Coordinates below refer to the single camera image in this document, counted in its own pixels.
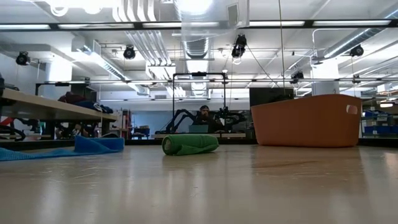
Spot distant overhead light rail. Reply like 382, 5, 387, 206
35, 78, 398, 85

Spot distant black rig frame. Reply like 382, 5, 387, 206
172, 72, 227, 134

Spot green elastic bandage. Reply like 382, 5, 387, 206
161, 133, 220, 156

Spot orange plastic bin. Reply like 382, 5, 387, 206
250, 94, 363, 148

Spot blue cart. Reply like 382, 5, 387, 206
132, 125, 150, 140

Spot thin hanging cable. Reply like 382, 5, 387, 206
277, 0, 286, 96

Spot blue storage bins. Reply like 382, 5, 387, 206
362, 110, 398, 136

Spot dark clothing pile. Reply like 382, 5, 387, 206
58, 91, 114, 114

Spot red and white rack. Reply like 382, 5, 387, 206
122, 108, 132, 140

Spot distant wooden table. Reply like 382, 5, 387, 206
154, 133, 246, 139

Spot person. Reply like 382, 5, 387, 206
195, 105, 225, 134

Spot black overhead light bar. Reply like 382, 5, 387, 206
0, 19, 398, 31

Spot blue elastic bandage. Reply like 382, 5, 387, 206
0, 135, 125, 162

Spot teal laptop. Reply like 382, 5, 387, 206
188, 124, 209, 134

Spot wooden workbench with grey frame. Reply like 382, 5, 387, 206
0, 88, 119, 141

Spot clear plastic zip bag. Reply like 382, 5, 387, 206
178, 0, 251, 43

